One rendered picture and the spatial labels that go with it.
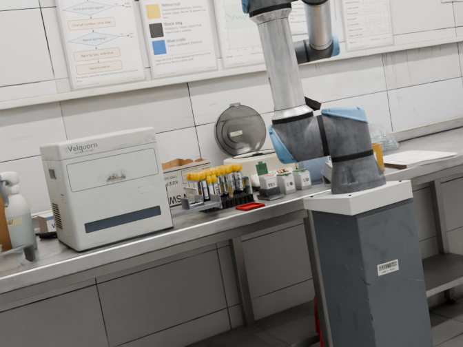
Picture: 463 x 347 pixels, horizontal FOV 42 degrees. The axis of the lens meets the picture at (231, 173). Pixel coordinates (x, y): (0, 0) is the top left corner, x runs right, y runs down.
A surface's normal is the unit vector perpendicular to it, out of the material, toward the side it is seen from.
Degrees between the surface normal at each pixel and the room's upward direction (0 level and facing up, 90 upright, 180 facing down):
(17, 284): 90
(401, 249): 90
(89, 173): 90
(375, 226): 90
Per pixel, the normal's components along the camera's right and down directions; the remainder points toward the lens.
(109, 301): 0.46, 0.03
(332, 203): -0.87, 0.20
